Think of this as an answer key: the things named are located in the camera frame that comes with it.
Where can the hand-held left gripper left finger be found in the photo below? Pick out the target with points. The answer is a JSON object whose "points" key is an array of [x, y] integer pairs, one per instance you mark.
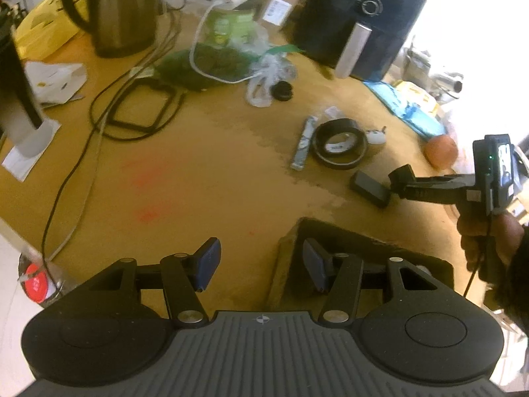
{"points": [[208, 262]]}

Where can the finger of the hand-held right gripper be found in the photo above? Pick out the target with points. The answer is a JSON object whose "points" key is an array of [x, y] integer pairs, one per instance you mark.
{"points": [[434, 192]]}

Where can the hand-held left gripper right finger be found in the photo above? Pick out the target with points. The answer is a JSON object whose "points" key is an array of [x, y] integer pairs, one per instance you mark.
{"points": [[314, 266]]}

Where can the small black box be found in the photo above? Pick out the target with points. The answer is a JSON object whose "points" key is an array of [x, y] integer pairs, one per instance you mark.
{"points": [[368, 186]]}

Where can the small bear-shaped toy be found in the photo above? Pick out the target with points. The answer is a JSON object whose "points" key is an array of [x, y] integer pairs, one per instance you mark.
{"points": [[375, 136]]}

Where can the grey stick sachet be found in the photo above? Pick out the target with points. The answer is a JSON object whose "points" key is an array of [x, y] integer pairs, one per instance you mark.
{"points": [[303, 142]]}

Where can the person's right hand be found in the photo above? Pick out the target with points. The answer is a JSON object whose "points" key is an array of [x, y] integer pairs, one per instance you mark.
{"points": [[506, 235]]}

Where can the orange fruit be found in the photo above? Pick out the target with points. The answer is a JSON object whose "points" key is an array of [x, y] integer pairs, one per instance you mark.
{"points": [[441, 152]]}

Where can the black tape roll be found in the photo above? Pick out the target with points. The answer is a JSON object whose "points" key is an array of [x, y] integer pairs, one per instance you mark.
{"points": [[357, 144]]}

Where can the yellow packet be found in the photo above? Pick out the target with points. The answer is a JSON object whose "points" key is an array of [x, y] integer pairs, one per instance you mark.
{"points": [[419, 97]]}

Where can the glass bowl with utensils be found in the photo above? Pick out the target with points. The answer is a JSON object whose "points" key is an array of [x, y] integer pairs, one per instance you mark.
{"points": [[438, 74]]}

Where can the small clear packet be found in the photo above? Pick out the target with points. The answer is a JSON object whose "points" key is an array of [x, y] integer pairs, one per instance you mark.
{"points": [[332, 113]]}

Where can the clear bottle with red cap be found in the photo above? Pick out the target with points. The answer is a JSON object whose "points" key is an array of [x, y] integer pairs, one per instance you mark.
{"points": [[37, 287]]}

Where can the black round cap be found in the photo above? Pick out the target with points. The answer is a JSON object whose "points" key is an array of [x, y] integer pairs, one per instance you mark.
{"points": [[282, 92]]}

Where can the small clear plastic bag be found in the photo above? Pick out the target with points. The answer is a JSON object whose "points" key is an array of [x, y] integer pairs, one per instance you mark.
{"points": [[268, 70]]}

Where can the black air fryer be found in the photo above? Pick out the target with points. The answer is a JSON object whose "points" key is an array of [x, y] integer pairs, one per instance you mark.
{"points": [[330, 16]]}

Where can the green plastic strip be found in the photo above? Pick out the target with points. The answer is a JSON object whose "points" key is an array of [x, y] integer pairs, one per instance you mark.
{"points": [[285, 49]]}

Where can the white paper sheet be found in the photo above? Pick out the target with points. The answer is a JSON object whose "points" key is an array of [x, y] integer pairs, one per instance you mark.
{"points": [[53, 78]]}

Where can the silver monitor with stand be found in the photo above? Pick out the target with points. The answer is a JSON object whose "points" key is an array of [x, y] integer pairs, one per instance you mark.
{"points": [[16, 103]]}

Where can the stainless steel kettle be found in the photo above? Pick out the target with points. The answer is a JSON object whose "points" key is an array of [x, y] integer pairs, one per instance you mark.
{"points": [[124, 12]]}

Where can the yellow plastic bag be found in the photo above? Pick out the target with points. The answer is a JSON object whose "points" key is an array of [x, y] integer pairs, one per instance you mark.
{"points": [[45, 25]]}

